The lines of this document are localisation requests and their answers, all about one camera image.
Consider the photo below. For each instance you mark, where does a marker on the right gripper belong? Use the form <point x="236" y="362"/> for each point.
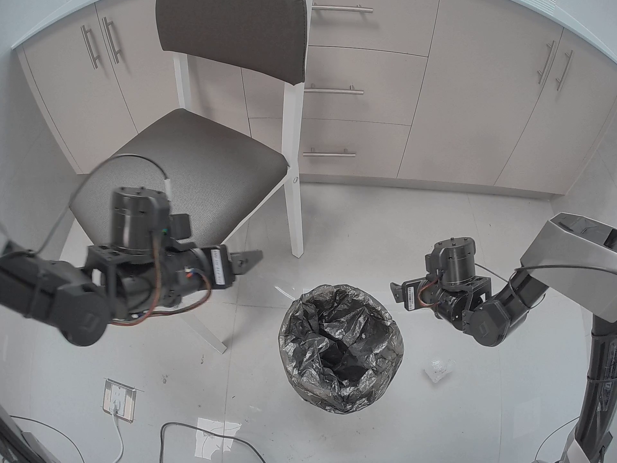
<point x="426" y="294"/>

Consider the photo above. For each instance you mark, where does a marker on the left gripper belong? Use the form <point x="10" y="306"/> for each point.
<point x="197" y="270"/>

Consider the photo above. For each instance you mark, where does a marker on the black plastic bag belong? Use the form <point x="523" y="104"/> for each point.
<point x="308" y="355"/>

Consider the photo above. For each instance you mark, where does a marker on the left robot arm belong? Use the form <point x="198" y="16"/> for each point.
<point x="72" y="297"/>

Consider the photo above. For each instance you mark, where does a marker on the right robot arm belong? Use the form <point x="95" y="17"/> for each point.
<point x="564" y="249"/>

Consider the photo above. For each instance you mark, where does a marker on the crumpled clear wrapper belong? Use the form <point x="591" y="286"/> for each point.
<point x="439" y="370"/>

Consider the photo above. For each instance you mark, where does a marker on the grey padded white chair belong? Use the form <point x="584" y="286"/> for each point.
<point x="173" y="176"/>

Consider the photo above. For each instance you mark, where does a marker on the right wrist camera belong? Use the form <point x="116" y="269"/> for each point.
<point x="432" y="262"/>

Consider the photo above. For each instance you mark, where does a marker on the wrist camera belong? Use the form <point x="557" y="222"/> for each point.
<point x="181" y="227"/>
<point x="432" y="262"/>

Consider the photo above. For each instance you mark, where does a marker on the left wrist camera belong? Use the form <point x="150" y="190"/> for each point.
<point x="181" y="227"/>

